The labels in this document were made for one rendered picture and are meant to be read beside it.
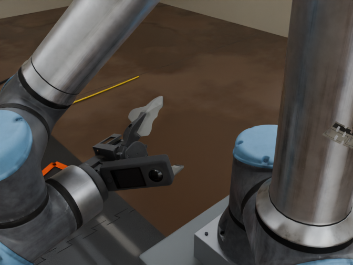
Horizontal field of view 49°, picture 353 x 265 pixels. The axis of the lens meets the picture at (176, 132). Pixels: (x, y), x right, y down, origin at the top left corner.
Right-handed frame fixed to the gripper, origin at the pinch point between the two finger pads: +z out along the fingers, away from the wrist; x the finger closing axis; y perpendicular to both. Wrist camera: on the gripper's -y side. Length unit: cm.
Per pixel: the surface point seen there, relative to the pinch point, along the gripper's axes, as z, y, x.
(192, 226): 8.0, 13.4, 32.7
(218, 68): 267, 207, 80
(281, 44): 379, 194, 91
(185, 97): 192, 191, 80
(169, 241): 0.3, 14.3, 32.0
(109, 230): 37, 117, 90
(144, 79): 196, 245, 63
